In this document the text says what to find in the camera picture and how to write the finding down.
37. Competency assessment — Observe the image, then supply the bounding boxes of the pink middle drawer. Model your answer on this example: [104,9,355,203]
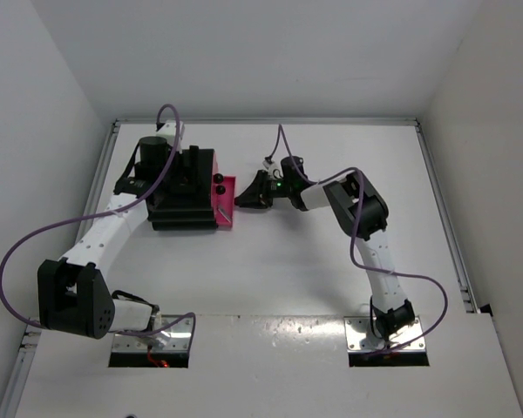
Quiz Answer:
[213,184,226,196]

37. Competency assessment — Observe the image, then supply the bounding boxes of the pink drawer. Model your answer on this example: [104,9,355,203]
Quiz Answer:
[213,184,226,196]
[212,153,224,185]
[211,176,235,230]

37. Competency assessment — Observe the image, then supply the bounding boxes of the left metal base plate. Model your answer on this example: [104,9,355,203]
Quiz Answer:
[111,317,195,354]

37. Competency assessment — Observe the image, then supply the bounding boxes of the black drawer cabinet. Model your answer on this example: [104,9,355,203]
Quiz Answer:
[147,145,217,231]

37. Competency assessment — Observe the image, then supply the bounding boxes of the metal base plate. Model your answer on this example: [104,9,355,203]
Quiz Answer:
[344,317,426,354]
[111,317,195,354]

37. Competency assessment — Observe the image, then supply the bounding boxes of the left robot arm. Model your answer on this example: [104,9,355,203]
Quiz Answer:
[37,134,218,339]

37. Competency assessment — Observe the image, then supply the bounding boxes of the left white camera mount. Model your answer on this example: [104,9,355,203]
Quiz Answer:
[155,121,185,152]

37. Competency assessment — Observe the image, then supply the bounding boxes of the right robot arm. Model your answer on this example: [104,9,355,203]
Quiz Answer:
[234,156,415,341]

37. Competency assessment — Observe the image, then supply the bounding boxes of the black handled scissors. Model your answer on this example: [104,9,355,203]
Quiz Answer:
[218,206,232,222]

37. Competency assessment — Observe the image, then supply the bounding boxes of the pink top drawer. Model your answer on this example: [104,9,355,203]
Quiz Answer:
[212,153,224,185]

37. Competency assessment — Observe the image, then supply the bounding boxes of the pink bottom drawer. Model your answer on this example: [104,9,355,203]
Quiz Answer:
[211,176,235,230]

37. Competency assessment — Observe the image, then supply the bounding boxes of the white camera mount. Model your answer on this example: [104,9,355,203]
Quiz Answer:
[262,157,278,172]
[155,121,185,152]

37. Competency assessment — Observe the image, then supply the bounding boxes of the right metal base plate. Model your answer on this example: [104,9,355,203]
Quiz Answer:
[344,317,426,354]

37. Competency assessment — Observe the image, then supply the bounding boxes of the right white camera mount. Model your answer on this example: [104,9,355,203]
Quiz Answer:
[262,157,278,172]

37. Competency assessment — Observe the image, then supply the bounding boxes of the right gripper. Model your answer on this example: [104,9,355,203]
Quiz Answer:
[237,170,293,209]

